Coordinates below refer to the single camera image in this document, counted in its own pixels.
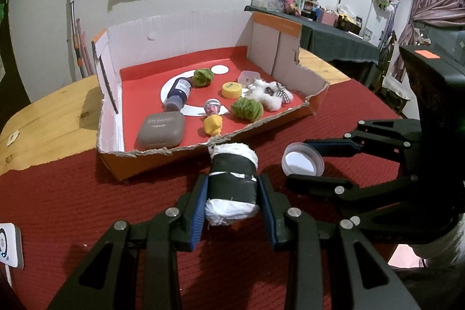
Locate metal mop handle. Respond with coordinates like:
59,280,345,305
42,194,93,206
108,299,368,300
68,0,86,78

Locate yellow rubber toy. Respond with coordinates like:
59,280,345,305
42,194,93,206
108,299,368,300
203,115,223,136

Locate white round cap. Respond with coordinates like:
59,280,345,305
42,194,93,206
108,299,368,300
282,143,325,177

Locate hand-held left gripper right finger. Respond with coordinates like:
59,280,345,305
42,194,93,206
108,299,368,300
256,174,422,310

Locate red table mat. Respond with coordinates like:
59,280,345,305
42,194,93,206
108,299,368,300
0,79,422,310

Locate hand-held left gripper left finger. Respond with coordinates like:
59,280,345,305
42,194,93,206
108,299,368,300
47,174,209,310

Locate table with dark cloth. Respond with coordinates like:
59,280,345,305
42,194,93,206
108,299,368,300
244,5,382,85

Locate white plush toy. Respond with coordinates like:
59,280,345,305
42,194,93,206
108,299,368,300
248,78,293,111

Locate red-lined cardboard box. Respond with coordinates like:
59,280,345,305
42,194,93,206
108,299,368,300
91,11,330,182

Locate pink mushroom-hat figurine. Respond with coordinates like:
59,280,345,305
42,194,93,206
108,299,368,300
204,98,223,116

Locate clear plastic container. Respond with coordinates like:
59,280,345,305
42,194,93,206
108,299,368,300
238,70,260,85

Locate white roll with black tape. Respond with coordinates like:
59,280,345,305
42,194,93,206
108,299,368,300
204,143,260,227

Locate thin red poles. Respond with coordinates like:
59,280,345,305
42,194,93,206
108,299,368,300
76,19,96,76

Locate grey eye shadow case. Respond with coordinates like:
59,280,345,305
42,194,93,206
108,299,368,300
137,111,186,150

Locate dark blue bottle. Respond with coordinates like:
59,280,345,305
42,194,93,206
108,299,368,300
164,76,192,112

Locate black thin stick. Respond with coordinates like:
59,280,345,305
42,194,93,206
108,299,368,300
92,41,119,114

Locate yellow round lid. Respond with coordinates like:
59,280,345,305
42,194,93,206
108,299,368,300
221,81,243,98

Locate pink box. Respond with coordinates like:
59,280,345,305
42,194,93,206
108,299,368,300
317,10,337,27

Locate cluster of cosmetic bottles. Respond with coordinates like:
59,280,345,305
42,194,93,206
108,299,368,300
245,0,320,20

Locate white electronic device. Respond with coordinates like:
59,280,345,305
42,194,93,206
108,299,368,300
0,223,24,269

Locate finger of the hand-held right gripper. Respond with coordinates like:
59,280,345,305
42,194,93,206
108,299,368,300
285,175,455,228
303,118,424,165

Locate green pom-pom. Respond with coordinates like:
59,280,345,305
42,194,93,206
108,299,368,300
231,96,264,121
192,68,215,88

